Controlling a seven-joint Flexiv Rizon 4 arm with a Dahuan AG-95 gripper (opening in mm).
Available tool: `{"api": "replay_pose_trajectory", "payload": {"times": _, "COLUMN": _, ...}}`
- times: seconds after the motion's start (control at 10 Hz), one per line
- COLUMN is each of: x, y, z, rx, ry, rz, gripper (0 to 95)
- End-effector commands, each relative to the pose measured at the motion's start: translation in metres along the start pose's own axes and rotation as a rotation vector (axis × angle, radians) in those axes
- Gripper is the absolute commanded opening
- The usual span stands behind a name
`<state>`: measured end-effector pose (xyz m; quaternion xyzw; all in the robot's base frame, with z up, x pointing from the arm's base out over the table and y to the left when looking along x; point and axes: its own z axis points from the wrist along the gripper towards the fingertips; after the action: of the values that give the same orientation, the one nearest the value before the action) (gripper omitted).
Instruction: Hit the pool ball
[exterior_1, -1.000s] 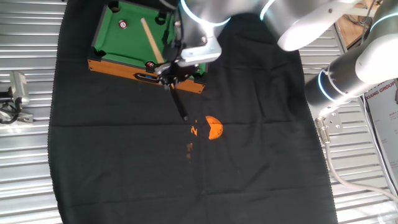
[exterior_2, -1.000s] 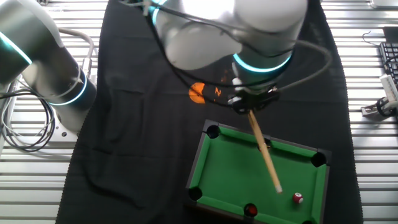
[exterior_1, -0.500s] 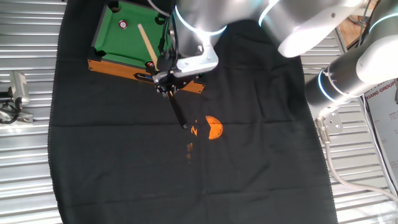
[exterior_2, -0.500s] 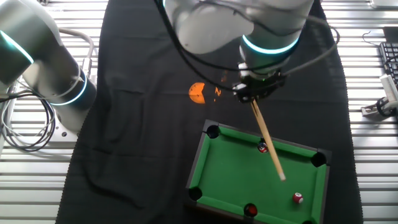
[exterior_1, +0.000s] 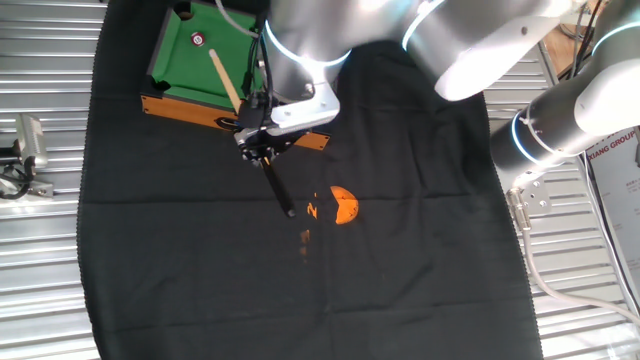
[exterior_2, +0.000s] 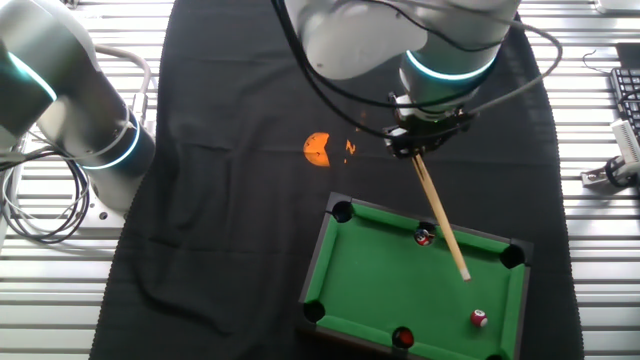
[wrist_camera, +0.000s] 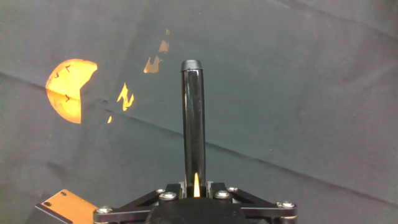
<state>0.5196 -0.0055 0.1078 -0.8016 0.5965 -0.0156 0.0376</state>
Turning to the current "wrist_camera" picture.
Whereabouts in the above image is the mini green pool table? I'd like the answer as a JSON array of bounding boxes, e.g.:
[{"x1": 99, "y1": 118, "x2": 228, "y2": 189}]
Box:
[{"x1": 26, "y1": 189, "x2": 99, "y2": 224}]

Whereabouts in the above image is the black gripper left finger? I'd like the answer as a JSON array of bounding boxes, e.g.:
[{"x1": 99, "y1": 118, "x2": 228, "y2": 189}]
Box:
[{"x1": 93, "y1": 181, "x2": 187, "y2": 224}]

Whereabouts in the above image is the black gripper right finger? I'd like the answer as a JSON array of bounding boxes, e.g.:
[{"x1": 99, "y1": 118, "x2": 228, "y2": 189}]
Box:
[{"x1": 206, "y1": 181, "x2": 298, "y2": 224}]

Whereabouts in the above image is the black cloth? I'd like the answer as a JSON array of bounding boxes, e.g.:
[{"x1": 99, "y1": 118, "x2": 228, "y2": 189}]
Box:
[{"x1": 0, "y1": 0, "x2": 398, "y2": 224}]

